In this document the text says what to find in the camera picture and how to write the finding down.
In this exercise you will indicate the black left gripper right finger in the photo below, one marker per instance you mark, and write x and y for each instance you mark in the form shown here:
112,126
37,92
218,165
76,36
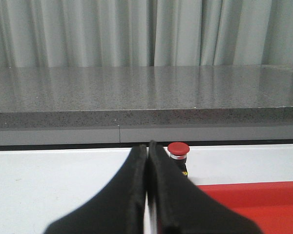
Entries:
177,206

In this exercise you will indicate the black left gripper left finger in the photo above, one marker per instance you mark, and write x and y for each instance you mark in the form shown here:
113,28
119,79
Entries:
118,208

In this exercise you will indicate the red push button switch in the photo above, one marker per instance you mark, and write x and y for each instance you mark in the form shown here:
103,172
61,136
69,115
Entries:
178,152

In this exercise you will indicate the red plastic tray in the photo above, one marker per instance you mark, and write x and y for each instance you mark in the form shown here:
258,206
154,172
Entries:
268,204

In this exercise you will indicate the grey stone counter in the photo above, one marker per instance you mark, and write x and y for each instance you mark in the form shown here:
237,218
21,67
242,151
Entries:
118,105

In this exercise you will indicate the pale green curtain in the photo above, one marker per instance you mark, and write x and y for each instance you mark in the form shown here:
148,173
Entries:
57,33

